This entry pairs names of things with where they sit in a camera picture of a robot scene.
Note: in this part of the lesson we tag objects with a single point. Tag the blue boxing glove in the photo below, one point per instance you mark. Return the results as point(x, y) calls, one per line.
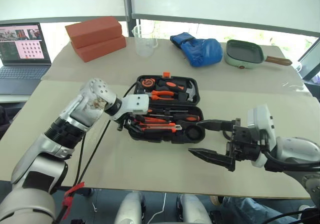
point(203, 51)

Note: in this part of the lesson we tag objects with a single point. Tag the red tape wrap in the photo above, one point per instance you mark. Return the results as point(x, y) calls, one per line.
point(71, 196)

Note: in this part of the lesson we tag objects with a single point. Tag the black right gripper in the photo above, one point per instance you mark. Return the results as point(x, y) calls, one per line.
point(246, 144)

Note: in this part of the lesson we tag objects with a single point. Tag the person's leg in jeans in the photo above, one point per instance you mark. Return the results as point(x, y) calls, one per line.
point(250, 211)

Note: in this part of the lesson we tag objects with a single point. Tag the black computer monitor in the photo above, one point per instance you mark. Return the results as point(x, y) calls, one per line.
point(311, 61)

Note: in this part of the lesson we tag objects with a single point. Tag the silver rounded robot leg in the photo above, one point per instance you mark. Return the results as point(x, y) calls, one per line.
point(128, 209)
point(193, 210)

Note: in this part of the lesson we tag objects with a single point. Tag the white shoe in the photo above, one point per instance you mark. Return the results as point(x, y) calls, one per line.
point(306, 207)

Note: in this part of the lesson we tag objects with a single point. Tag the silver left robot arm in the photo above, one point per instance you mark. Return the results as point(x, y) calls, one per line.
point(82, 109)

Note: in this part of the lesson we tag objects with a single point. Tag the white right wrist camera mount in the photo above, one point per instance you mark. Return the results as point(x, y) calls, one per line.
point(262, 124)

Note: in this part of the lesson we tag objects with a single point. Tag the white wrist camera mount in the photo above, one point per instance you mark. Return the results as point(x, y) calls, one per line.
point(136, 102)
point(262, 124)

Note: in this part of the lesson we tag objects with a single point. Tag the steel claw hammer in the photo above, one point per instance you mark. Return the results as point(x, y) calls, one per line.
point(171, 85)

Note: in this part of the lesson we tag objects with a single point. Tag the red foam block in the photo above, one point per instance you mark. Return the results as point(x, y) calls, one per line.
point(93, 30)
point(101, 50)

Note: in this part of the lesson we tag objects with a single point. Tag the white mug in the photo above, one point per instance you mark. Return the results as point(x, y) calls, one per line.
point(298, 66)

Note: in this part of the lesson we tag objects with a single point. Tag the orange black tape measure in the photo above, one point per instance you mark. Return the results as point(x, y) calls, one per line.
point(147, 82)

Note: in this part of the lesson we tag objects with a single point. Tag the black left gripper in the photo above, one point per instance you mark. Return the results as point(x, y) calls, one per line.
point(132, 116)

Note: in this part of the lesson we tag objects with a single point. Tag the green electric frying pan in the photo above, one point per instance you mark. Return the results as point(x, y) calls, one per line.
point(243, 51)

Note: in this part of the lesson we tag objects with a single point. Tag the purple patterned object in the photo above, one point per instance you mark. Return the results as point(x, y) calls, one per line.
point(317, 77)

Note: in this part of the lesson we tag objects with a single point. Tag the black plastic tool case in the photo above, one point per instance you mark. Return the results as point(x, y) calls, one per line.
point(160, 137)

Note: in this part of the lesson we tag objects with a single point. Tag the grey window frame post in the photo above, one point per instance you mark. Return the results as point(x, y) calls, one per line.
point(128, 9)

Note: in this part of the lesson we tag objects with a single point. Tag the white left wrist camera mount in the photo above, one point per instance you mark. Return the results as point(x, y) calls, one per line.
point(136, 102)

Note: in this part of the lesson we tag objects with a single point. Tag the white roller blind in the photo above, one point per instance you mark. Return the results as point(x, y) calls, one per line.
point(225, 2)
point(62, 0)

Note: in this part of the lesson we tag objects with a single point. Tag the white side desk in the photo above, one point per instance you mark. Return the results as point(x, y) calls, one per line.
point(13, 98)

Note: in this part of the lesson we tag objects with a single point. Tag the clear plastic measuring cup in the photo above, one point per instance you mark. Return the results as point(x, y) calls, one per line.
point(145, 46)

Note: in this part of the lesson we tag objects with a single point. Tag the grey open laptop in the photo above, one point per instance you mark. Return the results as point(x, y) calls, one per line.
point(22, 76)

